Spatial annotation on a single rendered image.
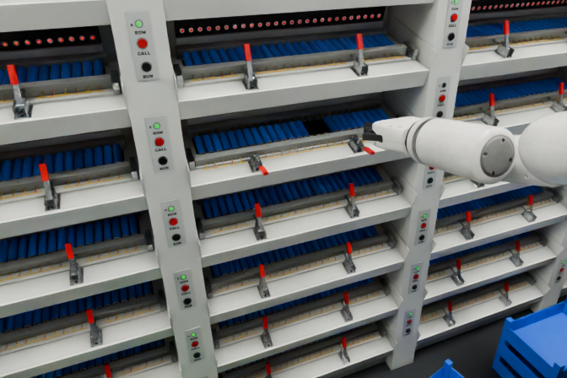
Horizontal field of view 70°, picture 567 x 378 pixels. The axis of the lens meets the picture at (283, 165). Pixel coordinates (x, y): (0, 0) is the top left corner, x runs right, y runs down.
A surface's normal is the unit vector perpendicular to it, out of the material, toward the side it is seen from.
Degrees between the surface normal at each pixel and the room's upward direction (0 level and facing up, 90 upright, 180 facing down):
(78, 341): 18
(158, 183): 90
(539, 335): 0
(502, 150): 77
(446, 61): 90
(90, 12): 108
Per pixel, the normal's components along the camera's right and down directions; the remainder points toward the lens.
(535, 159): -0.91, 0.32
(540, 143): -0.94, -0.11
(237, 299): 0.08, -0.73
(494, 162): 0.32, 0.21
